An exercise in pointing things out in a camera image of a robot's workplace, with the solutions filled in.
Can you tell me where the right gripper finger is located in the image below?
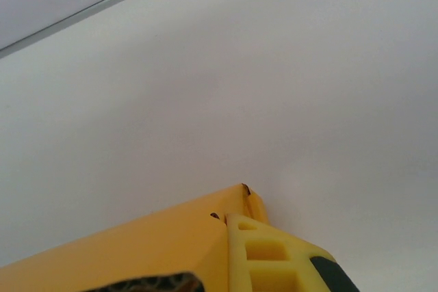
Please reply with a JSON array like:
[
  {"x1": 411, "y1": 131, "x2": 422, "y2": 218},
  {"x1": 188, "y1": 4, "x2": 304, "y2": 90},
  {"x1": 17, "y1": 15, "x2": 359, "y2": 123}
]
[{"x1": 224, "y1": 212, "x2": 361, "y2": 292}]

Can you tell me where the aluminium table edge bar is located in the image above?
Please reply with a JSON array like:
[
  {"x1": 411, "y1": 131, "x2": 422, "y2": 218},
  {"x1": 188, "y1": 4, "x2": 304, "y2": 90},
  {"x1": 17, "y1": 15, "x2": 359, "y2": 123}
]
[{"x1": 0, "y1": 0, "x2": 188, "y2": 59}]

